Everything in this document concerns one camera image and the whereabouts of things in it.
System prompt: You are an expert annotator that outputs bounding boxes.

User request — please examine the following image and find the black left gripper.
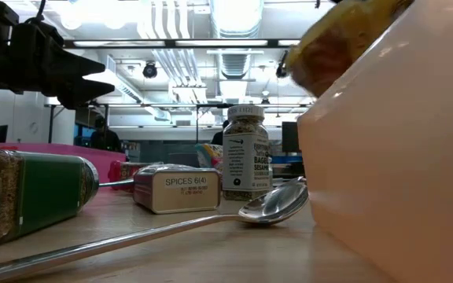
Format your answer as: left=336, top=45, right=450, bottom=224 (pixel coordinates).
left=10, top=23, right=116, bottom=110

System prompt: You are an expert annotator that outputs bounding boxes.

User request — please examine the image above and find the smoked paprika patterned tin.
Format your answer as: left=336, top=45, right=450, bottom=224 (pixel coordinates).
left=107, top=160, right=153, bottom=193

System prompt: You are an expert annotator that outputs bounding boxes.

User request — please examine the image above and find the glass herb jar green label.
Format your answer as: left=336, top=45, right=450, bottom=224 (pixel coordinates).
left=0, top=149, right=101, bottom=247

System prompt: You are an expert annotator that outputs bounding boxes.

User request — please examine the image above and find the red yellow flavour packet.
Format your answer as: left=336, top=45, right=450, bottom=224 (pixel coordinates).
left=194, top=143, right=224, bottom=172

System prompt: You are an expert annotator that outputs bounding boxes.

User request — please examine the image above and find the metal spice tin beige label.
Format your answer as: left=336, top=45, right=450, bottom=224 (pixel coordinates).
left=132, top=164, right=223, bottom=215

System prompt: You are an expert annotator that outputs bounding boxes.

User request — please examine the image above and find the bagel sesame seasoning glass jar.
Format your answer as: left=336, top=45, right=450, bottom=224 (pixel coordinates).
left=221, top=104, right=274, bottom=202

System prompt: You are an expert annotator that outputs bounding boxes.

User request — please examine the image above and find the person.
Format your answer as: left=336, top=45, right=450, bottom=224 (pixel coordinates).
left=210, top=119, right=230, bottom=146
left=89, top=114, right=123, bottom=153

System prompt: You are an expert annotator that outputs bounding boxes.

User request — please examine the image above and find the black ceiling spotlight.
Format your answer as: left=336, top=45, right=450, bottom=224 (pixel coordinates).
left=142, top=61, right=159, bottom=79
left=275, top=50, right=290, bottom=79

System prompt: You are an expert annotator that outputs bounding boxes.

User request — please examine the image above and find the pink plastic bin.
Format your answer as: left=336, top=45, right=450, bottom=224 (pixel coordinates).
left=0, top=137, right=128, bottom=186

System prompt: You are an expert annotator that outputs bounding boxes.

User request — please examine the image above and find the grey-blue bowl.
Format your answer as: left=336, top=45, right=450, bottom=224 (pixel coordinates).
left=167, top=152, right=199, bottom=169

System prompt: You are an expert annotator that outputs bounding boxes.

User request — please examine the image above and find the blue background table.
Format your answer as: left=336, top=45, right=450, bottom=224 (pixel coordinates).
left=271, top=155, right=304, bottom=165

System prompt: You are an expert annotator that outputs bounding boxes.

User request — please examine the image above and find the large polished steel spoon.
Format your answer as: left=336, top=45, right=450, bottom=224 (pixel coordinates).
left=0, top=181, right=310, bottom=283

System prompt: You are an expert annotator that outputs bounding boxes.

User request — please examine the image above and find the orange plastic bin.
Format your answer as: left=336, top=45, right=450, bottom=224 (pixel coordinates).
left=296, top=0, right=453, bottom=283

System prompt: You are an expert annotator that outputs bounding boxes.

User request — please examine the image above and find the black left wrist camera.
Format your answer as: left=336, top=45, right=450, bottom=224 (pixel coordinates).
left=24, top=17, right=65, bottom=46

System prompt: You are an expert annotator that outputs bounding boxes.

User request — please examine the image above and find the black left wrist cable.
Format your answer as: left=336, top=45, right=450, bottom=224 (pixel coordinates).
left=34, top=0, right=49, bottom=23

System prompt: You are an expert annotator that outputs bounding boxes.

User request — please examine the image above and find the black overhead frame bar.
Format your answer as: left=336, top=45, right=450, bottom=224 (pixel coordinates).
left=63, top=38, right=302, bottom=50

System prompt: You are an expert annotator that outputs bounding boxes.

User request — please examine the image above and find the teal-handled black utensil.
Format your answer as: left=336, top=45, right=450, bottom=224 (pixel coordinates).
left=98, top=178, right=135, bottom=189

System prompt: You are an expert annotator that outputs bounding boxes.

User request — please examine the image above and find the black background workstation frame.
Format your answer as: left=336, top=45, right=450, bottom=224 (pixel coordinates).
left=47, top=102, right=314, bottom=155

